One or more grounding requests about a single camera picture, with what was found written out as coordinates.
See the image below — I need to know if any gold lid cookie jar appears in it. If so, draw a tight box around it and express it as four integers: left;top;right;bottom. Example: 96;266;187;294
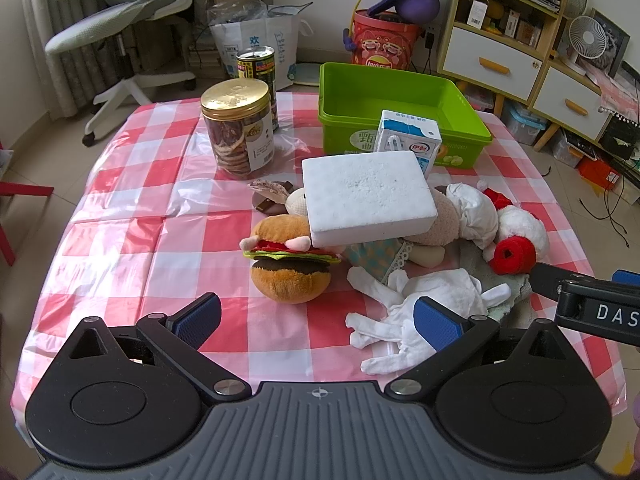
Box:
201;78;274;179

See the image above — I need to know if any red snack bucket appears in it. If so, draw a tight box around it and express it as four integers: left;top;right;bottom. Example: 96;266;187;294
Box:
343;10;422;70

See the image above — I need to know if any green plastic bin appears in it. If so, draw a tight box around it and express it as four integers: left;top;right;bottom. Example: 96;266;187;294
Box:
318;62;492;169

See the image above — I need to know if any white desk fan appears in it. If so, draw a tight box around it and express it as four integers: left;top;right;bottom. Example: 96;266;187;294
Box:
560;15;608;76

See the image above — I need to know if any white red plush snowman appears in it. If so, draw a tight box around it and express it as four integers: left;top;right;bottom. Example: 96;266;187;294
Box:
477;181;549;275

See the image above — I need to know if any plush hamburger toy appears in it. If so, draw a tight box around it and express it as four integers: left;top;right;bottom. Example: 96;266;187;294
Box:
239;214;341;304

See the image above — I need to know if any clear blue storage box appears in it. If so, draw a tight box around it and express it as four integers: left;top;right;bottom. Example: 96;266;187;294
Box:
501;100;548;146

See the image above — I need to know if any white foam block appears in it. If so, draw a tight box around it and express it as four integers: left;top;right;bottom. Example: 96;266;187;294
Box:
302;151;437;247

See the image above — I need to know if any white glove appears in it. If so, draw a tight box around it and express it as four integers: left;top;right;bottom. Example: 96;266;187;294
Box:
345;266;511;375

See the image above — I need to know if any white office chair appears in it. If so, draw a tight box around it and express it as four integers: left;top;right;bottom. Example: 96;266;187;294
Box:
44;0;196;148

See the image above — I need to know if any beige bunny doll blue dress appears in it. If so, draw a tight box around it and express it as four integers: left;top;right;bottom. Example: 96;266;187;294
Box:
284;186;461;286

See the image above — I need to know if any white blue milk carton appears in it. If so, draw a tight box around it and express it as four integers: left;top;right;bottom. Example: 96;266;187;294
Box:
374;110;442;178

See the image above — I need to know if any red white checkered tablecloth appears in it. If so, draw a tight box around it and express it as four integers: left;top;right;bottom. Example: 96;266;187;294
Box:
10;91;627;424

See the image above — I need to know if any black yellow tin can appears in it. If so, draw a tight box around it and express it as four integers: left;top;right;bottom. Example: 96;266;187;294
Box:
236;46;279;130

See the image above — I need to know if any wooden white drawer cabinet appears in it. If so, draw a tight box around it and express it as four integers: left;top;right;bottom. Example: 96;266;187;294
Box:
437;0;610;150

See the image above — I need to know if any red box on floor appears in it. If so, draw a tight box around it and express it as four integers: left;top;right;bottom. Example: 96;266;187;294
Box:
577;157;620;190

